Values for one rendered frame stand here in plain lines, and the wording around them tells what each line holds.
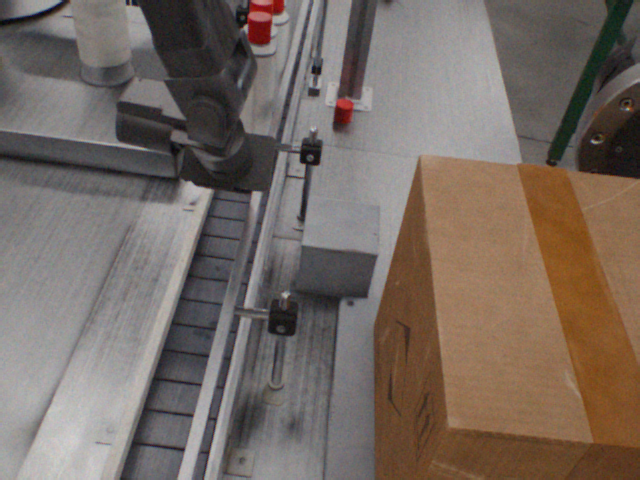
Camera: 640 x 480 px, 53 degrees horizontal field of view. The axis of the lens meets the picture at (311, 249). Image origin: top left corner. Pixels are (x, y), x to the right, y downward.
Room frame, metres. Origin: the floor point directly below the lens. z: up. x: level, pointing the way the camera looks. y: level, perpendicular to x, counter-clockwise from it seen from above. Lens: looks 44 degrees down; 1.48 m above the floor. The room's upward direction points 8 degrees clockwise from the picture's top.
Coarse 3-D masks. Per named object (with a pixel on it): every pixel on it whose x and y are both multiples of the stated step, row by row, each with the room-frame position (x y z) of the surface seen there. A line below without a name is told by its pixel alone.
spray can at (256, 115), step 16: (256, 16) 0.84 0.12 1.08; (256, 32) 0.83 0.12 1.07; (256, 48) 0.82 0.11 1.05; (272, 48) 0.84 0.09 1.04; (272, 64) 0.83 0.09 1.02; (256, 80) 0.82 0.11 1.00; (272, 80) 0.83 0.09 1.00; (256, 96) 0.82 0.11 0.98; (272, 96) 0.84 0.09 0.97; (256, 112) 0.82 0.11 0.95; (256, 128) 0.82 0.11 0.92
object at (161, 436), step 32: (288, 96) 0.99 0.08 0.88; (224, 192) 0.71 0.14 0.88; (224, 224) 0.64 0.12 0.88; (256, 224) 0.65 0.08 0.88; (224, 256) 0.58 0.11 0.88; (192, 288) 0.52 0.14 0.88; (224, 288) 0.52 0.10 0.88; (192, 320) 0.47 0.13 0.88; (192, 352) 0.42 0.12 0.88; (160, 384) 0.38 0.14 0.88; (192, 384) 0.38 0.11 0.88; (224, 384) 0.39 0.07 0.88; (160, 416) 0.34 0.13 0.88; (192, 416) 0.35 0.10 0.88; (160, 448) 0.30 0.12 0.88
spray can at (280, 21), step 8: (272, 0) 0.93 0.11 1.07; (280, 0) 0.93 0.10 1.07; (280, 8) 0.94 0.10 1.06; (280, 16) 0.93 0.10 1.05; (288, 16) 0.95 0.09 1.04; (280, 24) 0.93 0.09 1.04; (280, 32) 0.93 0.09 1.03; (280, 40) 0.93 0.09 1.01; (280, 48) 0.93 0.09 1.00; (280, 56) 0.93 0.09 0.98; (280, 64) 0.93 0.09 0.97; (280, 72) 0.93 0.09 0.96; (280, 80) 0.93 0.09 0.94; (272, 112) 0.92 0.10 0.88
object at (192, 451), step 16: (304, 0) 1.20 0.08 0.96; (304, 16) 1.13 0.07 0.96; (288, 64) 0.95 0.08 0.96; (288, 80) 0.90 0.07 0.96; (272, 128) 0.76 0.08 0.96; (256, 192) 0.62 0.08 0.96; (256, 208) 0.59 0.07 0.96; (240, 240) 0.53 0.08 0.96; (240, 256) 0.50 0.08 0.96; (240, 272) 0.48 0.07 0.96; (224, 304) 0.43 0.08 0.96; (224, 320) 0.41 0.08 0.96; (224, 336) 0.39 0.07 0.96; (224, 352) 0.38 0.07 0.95; (208, 368) 0.35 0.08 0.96; (208, 384) 0.33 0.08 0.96; (208, 400) 0.31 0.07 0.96; (208, 416) 0.30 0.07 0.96; (192, 432) 0.28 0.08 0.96; (192, 448) 0.27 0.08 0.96; (192, 464) 0.25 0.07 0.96
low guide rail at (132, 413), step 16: (208, 192) 0.66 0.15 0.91; (192, 224) 0.59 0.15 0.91; (192, 240) 0.56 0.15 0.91; (192, 256) 0.55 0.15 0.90; (176, 272) 0.51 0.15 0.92; (176, 288) 0.48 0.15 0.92; (176, 304) 0.47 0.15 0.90; (160, 320) 0.43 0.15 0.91; (160, 336) 0.41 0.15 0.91; (160, 352) 0.40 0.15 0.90; (144, 368) 0.37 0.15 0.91; (144, 384) 0.35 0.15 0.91; (128, 400) 0.33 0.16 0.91; (144, 400) 0.34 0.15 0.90; (128, 416) 0.31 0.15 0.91; (128, 432) 0.30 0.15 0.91; (112, 448) 0.28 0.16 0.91; (128, 448) 0.29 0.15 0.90; (112, 464) 0.26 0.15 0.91
